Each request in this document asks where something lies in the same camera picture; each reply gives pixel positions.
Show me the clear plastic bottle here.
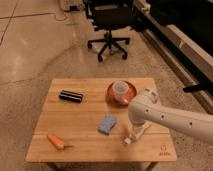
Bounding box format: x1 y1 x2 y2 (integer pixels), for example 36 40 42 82
124 121 151 145

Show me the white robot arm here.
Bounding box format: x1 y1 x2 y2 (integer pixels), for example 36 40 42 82
128 88 213 145

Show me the clear plastic cup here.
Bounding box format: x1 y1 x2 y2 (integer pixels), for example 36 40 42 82
112 81 129 101

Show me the orange plate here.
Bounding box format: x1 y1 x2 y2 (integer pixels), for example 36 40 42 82
106 81 137 106

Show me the black striped eraser block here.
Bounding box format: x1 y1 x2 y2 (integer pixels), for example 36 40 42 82
59 90 83 103

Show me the blue sponge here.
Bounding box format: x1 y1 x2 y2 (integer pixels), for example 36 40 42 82
98 115 117 135

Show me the wooden table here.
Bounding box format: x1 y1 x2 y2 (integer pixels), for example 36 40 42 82
26 78 177 163

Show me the black office chair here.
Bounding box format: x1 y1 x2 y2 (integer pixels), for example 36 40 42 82
83 0 135 62

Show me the orange toy carrot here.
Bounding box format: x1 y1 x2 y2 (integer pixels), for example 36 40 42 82
47 133 69 150

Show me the long dark workbench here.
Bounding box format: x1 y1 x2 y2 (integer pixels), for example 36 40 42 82
133 0 213 96

